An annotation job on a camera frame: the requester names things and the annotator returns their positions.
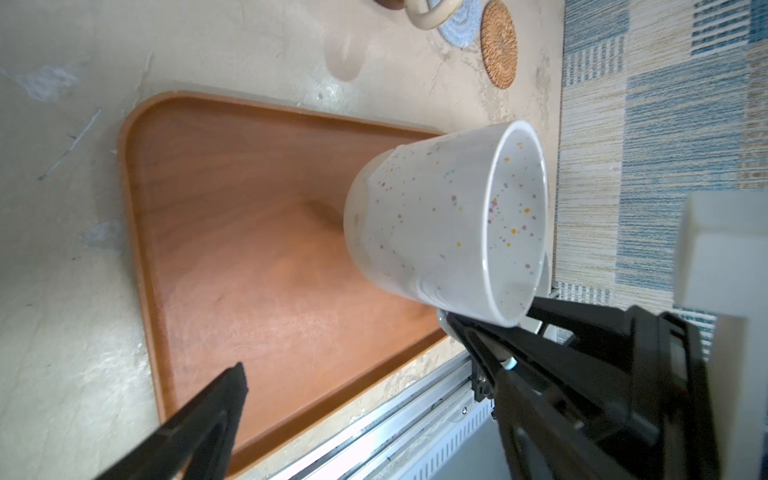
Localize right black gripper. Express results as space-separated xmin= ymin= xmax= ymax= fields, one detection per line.
xmin=447 ymin=297 xmax=720 ymax=479

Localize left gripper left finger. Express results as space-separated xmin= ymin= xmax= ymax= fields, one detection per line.
xmin=98 ymin=363 xmax=248 ymax=479

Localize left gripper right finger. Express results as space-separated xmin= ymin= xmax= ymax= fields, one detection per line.
xmin=494 ymin=369 xmax=632 ymax=479

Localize white mug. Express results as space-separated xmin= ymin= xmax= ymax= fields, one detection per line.
xmin=344 ymin=120 xmax=548 ymax=328

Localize woven rattan round coaster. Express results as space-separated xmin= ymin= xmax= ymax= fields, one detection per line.
xmin=480 ymin=1 xmax=518 ymax=89

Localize blue grey braided coaster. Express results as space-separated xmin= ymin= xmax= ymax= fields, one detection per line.
xmin=438 ymin=0 xmax=482 ymax=48

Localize beige cream mug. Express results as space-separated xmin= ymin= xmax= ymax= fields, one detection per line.
xmin=376 ymin=0 xmax=463 ymax=30

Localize orange brown serving tray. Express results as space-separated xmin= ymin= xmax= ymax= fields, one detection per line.
xmin=117 ymin=91 xmax=444 ymax=477

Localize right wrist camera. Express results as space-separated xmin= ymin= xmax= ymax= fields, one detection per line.
xmin=673 ymin=189 xmax=767 ymax=479

